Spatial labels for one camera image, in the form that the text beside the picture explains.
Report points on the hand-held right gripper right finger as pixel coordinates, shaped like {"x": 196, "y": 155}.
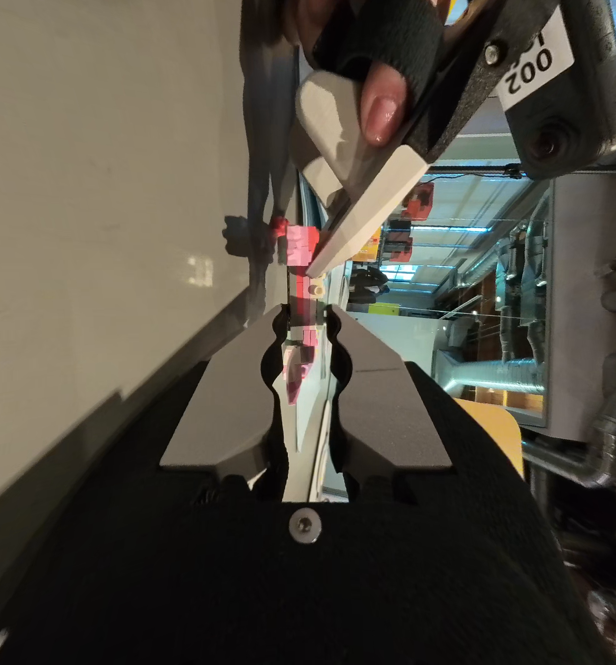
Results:
{"x": 391, "y": 415}

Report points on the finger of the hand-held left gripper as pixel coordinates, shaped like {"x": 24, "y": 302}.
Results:
{"x": 380, "y": 202}

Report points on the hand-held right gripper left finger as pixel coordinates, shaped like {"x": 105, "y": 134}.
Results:
{"x": 225, "y": 415}

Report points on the pink toy brick model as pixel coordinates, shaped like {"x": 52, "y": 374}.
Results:
{"x": 300, "y": 244}

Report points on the small cream toy brick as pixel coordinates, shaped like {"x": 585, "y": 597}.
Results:
{"x": 316, "y": 289}

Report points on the person's left hand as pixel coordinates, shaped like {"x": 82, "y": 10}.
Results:
{"x": 383, "y": 109}

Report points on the red crate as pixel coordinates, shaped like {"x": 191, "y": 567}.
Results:
{"x": 400, "y": 249}

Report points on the tan wooden board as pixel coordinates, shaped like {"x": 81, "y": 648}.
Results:
{"x": 490, "y": 431}

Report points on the dark red toy brick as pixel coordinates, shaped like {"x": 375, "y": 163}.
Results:
{"x": 278, "y": 226}

